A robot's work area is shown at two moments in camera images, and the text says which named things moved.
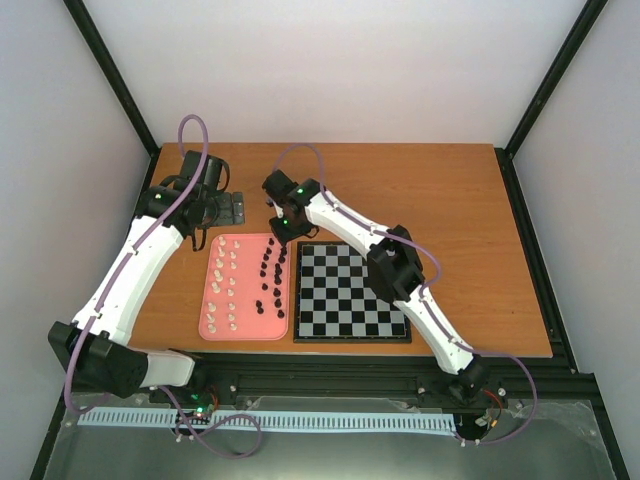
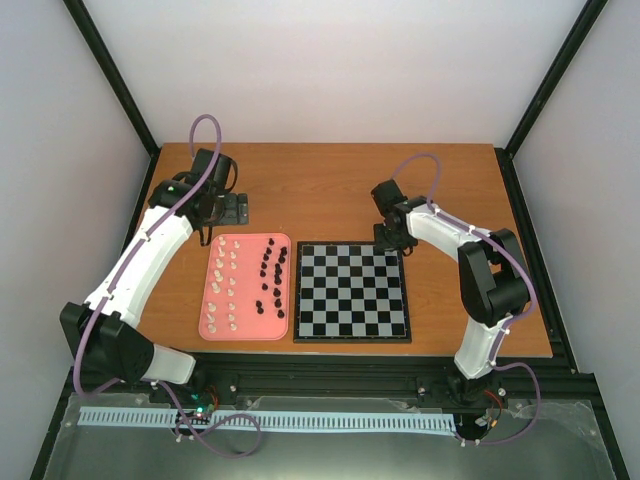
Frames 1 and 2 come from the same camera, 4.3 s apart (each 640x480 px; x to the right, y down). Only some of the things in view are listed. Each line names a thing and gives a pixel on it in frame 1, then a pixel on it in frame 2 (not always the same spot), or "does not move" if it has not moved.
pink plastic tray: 246,290 does not move
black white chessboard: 333,302 does not move
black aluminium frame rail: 398,378 does not move
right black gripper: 282,237 → 382,244
